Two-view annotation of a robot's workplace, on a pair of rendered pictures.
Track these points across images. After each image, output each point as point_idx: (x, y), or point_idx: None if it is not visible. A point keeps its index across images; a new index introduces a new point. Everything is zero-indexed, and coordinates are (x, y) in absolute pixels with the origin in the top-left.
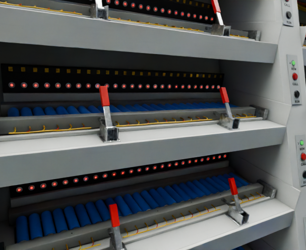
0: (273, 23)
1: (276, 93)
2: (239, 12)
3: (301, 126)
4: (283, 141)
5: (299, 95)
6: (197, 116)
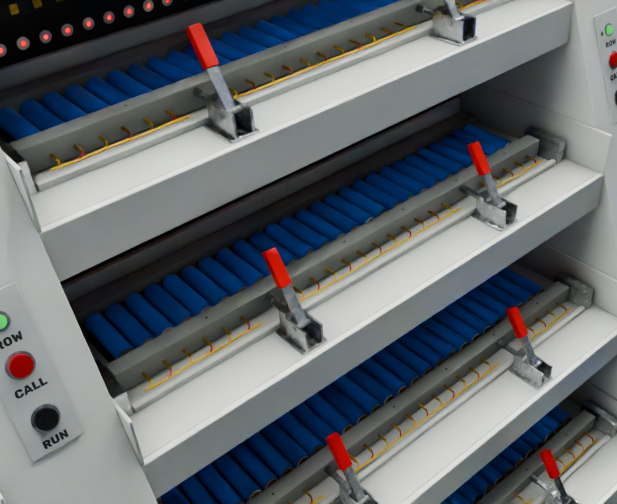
0: None
1: (580, 106)
2: None
3: None
4: (601, 202)
5: None
6: (431, 211)
